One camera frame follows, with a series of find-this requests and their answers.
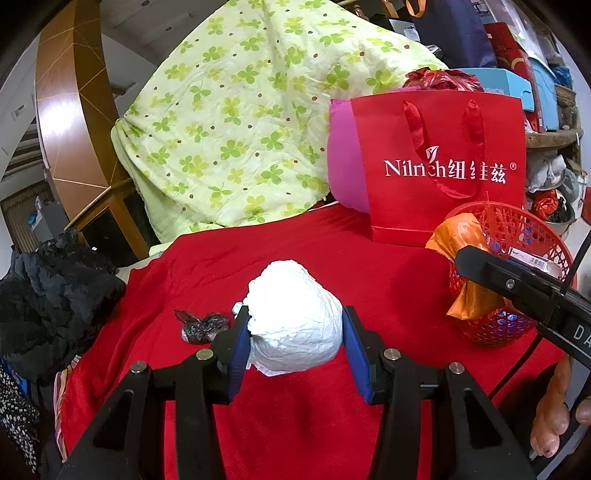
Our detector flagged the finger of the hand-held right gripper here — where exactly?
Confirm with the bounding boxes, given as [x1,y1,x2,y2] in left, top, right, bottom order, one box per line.
[454,246,578,324]
[507,257,571,289]

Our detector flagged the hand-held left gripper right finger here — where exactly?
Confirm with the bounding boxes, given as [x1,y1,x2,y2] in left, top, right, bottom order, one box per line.
[342,305,539,480]

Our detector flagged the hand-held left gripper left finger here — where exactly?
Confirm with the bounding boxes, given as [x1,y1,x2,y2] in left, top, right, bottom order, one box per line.
[58,305,252,480]

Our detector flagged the black plastic wrapper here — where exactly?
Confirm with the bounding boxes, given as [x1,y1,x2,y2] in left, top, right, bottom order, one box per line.
[174,309,230,344]

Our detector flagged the red plastic mesh basket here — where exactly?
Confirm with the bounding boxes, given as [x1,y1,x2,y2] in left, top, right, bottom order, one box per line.
[445,200,575,348]

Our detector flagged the white paper ball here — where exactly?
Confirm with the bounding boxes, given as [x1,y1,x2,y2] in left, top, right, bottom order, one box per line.
[233,260,345,377]

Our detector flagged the orange plastic bag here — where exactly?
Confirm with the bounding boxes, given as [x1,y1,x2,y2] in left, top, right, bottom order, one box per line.
[425,217,506,320]

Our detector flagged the person's right hand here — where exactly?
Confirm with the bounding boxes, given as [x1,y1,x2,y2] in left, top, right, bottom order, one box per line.
[530,355,591,459]

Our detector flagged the metal basin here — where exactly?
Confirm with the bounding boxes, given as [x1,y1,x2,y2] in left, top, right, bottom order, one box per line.
[531,198,578,236]

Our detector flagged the red and black plastic bag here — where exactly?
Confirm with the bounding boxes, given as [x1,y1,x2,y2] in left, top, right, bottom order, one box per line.
[531,189,573,224]

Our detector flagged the red fleece blanket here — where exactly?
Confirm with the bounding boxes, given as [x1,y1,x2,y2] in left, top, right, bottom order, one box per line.
[55,205,573,480]

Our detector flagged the white plastic bag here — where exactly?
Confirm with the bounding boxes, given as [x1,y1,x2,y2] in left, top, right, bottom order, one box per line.
[526,152,568,192]

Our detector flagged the red paper gift bag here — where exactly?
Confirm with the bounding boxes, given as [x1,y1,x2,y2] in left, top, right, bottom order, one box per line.
[349,90,527,247]

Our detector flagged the wooden shelf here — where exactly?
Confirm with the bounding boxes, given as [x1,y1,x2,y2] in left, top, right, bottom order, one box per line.
[524,129,585,148]

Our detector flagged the dark wooden framed panel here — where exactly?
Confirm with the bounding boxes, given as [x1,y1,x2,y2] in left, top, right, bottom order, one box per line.
[65,178,160,259]

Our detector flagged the blue storage bin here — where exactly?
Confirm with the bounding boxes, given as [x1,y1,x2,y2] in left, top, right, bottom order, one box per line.
[529,58,561,132]

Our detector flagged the striped cloth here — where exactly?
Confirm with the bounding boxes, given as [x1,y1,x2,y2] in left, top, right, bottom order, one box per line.
[53,364,77,457]

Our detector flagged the blue shoe box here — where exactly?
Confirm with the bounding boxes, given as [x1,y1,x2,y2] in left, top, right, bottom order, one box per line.
[455,68,536,112]

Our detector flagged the black puffer jacket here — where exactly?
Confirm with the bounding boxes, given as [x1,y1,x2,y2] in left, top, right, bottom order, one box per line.
[0,228,127,384]

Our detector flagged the pink pillow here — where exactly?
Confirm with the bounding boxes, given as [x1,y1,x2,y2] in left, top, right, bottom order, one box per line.
[327,98,372,215]

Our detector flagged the tall red box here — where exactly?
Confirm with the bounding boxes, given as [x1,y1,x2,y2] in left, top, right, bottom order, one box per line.
[484,22,541,132]

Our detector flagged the green clover print quilt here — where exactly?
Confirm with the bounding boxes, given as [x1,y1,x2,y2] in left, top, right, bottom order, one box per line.
[111,0,446,245]

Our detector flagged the black white floral garment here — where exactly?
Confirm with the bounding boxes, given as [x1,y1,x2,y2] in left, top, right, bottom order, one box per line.
[0,360,42,476]

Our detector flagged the brown wooden door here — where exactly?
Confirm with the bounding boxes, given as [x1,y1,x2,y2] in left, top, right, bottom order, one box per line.
[0,182,51,252]

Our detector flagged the wooden pillar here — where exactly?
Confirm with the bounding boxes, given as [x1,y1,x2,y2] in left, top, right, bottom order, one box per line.
[34,0,153,259]

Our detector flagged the black cable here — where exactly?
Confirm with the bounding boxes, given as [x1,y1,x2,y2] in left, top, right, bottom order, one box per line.
[488,323,543,400]
[570,237,591,289]

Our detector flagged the navy bag with orange handles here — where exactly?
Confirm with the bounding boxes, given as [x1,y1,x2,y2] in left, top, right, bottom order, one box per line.
[406,0,490,70]

